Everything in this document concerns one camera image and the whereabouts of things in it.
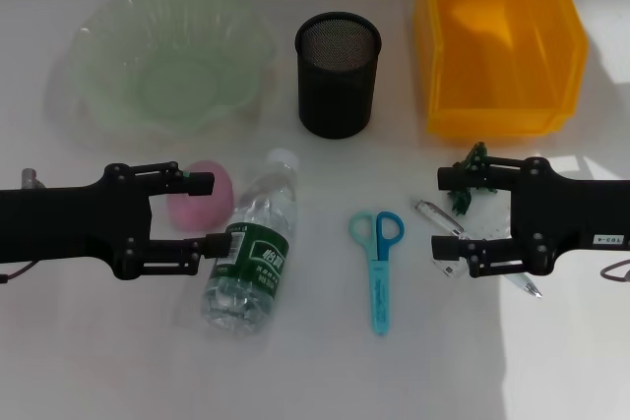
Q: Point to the clear green-label water bottle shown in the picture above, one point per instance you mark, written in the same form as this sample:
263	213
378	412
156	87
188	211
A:
256	267

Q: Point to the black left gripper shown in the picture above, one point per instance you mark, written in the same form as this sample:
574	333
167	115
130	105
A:
74	223

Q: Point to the black mesh pen holder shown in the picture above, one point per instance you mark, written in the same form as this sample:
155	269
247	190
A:
337	90

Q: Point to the transparent plastic ruler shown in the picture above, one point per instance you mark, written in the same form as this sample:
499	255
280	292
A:
455	270

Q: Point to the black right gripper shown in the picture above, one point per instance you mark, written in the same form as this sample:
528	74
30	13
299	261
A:
566	213

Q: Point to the translucent green fruit plate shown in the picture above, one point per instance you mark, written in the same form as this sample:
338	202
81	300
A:
172	61

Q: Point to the clear ballpoint pen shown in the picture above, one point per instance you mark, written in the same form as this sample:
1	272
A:
440	217

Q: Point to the pink peach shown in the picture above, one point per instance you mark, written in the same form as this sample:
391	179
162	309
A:
216	206

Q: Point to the blue and teal scissors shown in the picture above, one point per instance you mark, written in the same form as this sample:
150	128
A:
381	287

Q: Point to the yellow plastic bin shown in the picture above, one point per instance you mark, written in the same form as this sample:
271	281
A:
497	71

